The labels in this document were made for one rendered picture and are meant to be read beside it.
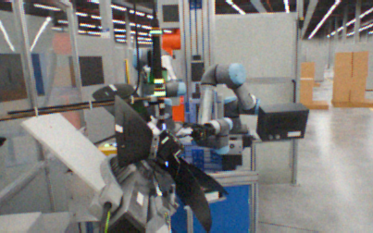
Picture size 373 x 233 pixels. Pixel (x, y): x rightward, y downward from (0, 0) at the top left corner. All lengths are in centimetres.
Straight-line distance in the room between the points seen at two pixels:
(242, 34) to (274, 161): 152
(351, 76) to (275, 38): 613
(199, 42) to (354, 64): 739
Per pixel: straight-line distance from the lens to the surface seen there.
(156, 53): 112
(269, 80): 316
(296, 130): 169
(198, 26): 208
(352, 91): 922
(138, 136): 89
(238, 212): 181
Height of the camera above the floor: 152
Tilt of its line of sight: 11 degrees down
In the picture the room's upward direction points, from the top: 3 degrees counter-clockwise
